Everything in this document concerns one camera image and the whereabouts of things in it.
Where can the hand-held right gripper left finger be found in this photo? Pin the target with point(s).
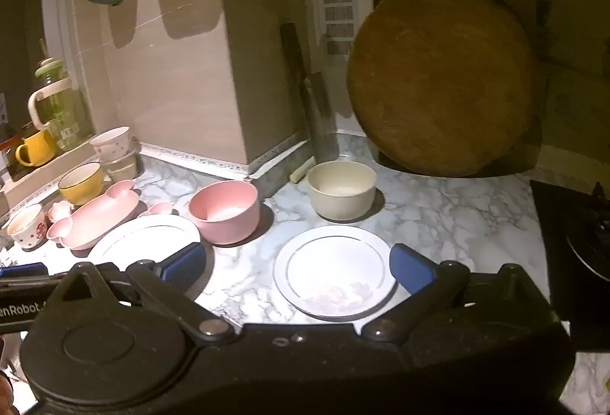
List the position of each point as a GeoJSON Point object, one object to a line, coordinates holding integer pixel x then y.
{"type": "Point", "coordinates": [187, 266]}

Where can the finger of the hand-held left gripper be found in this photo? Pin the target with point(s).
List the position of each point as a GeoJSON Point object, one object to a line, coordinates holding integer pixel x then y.
{"type": "Point", "coordinates": [24, 270]}

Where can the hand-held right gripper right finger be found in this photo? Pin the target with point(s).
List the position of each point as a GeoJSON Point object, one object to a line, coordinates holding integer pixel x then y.
{"type": "Point", "coordinates": [411, 271]}

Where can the small pink rabbit dish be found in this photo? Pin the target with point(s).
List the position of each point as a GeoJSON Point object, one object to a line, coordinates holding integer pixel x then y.
{"type": "Point", "coordinates": [62, 209]}
{"type": "Point", "coordinates": [161, 208]}

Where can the pink bowl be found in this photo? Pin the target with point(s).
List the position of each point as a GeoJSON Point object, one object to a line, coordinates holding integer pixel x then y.
{"type": "Point", "coordinates": [224, 210]}

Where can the white plate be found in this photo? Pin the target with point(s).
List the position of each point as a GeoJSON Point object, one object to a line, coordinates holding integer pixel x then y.
{"type": "Point", "coordinates": [138, 236]}
{"type": "Point", "coordinates": [333, 267]}

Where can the cream bowl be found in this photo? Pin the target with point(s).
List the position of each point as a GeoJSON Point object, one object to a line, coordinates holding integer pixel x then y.
{"type": "Point", "coordinates": [340, 191]}

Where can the white red-dotted cup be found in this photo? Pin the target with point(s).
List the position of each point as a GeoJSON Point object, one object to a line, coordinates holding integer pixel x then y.
{"type": "Point", "coordinates": [27, 229]}

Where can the pink rabbit-shaped plate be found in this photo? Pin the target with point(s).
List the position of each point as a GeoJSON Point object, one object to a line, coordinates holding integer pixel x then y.
{"type": "Point", "coordinates": [100, 217]}

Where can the yellow bowl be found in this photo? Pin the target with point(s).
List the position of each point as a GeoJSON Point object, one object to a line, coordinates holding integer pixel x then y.
{"type": "Point", "coordinates": [83, 188]}

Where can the clear glass container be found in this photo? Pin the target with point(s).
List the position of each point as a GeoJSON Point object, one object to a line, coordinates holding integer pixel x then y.
{"type": "Point", "coordinates": [124, 167]}

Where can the yellow mug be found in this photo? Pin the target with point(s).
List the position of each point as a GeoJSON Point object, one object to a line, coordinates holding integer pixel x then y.
{"type": "Point", "coordinates": [38, 148]}

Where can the white dotted cup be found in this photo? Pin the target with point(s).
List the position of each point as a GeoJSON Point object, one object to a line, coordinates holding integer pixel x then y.
{"type": "Point", "coordinates": [110, 144]}

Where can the black gas stove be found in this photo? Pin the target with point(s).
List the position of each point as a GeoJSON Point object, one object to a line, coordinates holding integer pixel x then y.
{"type": "Point", "coordinates": [553, 243]}

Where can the pale cream cylinder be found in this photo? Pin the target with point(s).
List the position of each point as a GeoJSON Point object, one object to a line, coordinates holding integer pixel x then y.
{"type": "Point", "coordinates": [300, 173]}

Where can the green glass pitcher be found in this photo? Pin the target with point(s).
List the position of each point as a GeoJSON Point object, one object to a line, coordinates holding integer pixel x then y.
{"type": "Point", "coordinates": [64, 110]}

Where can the round wooden cutting board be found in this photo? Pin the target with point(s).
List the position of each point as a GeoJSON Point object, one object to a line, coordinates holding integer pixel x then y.
{"type": "Point", "coordinates": [443, 81]}

